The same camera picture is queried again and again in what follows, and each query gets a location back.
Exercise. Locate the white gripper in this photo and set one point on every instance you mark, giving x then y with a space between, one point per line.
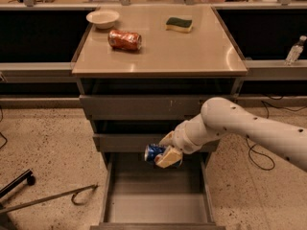
180 139

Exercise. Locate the blue pepsi can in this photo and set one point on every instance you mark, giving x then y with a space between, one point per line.
152 151

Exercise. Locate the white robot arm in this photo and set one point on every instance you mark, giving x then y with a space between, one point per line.
219 117

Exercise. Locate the middle grey drawer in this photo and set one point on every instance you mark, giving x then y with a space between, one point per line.
124 142

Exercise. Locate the top grey drawer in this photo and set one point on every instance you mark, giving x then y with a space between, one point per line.
142 107

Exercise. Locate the bottom grey open drawer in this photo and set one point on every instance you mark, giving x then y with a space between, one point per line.
141 196

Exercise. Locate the grey drawer cabinet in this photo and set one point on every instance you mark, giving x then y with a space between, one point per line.
203 62

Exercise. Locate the orange soda can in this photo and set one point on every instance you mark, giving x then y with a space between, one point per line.
124 40

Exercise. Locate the metal rod with hook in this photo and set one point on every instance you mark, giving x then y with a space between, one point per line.
72 193

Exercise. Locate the green yellow sponge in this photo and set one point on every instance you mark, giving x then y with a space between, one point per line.
179 25

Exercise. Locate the white bowl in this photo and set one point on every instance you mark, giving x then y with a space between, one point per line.
103 19

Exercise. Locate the black chair leg with caster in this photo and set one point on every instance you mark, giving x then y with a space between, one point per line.
27 176

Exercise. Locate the clear plastic bottle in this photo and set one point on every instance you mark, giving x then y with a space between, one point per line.
296 51

